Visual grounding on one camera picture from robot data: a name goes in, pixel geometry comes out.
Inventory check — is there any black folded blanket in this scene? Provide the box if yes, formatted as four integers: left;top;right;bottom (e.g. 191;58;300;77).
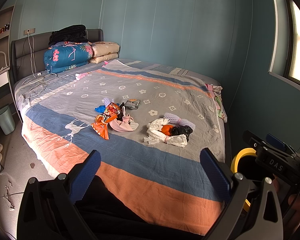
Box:
49;24;88;46

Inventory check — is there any black plastic bag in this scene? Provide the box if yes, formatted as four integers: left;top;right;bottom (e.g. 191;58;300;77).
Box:
170;125;193;141

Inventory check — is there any person right hand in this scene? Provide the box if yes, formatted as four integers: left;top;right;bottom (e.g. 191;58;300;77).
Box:
273;176;300;237

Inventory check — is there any blue floral folded quilt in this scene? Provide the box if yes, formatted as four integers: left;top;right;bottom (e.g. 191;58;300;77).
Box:
43;42;93;74

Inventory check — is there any window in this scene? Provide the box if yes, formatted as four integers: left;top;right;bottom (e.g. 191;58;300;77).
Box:
268;0;300;90

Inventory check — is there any grey snack packet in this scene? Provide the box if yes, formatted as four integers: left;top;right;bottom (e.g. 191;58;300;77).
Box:
124;99;141;110

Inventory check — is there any floral sheet at bed edge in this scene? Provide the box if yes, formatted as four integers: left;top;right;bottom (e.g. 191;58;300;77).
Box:
206;84;228;123

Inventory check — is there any grey padded headboard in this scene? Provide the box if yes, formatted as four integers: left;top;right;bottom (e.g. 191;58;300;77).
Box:
10;29;104;83

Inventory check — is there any yellow rimmed trash bin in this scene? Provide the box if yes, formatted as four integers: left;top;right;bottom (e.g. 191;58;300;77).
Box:
230;147;258;213

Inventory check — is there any blue nitrile glove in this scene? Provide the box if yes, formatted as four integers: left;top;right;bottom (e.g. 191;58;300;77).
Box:
94;105;106;113

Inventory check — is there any beige folded quilt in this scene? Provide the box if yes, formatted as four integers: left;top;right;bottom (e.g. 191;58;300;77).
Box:
90;42;120;64

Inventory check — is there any wall power socket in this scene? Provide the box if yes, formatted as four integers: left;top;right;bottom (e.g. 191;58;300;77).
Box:
23;28;35;35

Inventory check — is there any white paper bundle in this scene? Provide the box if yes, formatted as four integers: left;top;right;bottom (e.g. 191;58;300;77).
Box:
144;118;187;148

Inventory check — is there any pink white cloth bundle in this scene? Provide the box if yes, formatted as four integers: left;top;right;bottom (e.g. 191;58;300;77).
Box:
109;114;139;132

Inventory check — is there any orange snack bag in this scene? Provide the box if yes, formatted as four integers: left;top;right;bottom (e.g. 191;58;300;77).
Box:
91;102;121;140

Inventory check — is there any white charging cable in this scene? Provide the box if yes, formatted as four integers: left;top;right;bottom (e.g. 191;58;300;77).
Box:
20;31;59;100

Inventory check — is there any light green waste bin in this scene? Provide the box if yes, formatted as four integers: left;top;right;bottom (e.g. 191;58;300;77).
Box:
0;104;15;135

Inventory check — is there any patterned bed quilt cover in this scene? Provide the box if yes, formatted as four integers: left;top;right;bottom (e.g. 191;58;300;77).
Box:
14;60;225;235

